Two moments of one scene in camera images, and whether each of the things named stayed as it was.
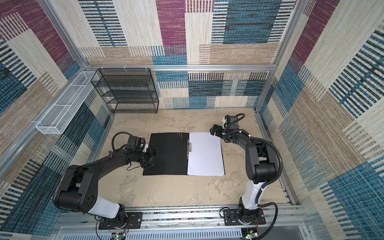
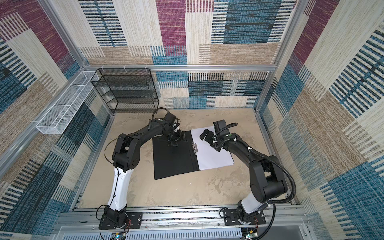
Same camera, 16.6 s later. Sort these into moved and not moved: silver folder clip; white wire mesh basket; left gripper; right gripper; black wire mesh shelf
Moved: right gripper; silver folder clip; left gripper
Not moved: white wire mesh basket; black wire mesh shelf
